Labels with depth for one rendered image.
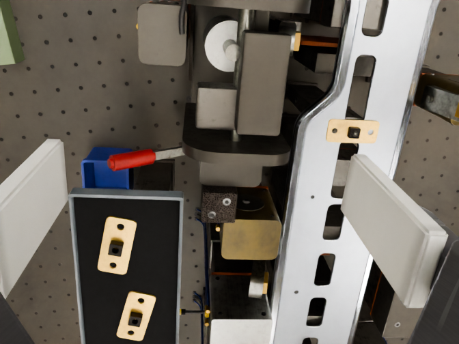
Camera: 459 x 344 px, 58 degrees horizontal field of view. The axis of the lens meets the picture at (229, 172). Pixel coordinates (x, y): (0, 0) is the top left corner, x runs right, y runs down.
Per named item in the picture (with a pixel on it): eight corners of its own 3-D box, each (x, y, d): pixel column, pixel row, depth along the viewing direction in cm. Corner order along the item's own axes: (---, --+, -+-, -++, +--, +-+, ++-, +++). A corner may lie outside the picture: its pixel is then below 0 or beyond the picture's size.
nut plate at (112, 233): (126, 274, 56) (124, 279, 55) (97, 268, 55) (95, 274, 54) (137, 220, 53) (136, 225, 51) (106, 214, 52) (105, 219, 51)
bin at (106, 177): (134, 189, 101) (129, 207, 93) (93, 188, 100) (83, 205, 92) (134, 147, 97) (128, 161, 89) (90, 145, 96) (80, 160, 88)
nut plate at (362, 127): (379, 121, 67) (382, 123, 66) (374, 142, 68) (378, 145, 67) (328, 119, 66) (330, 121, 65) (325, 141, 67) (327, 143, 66)
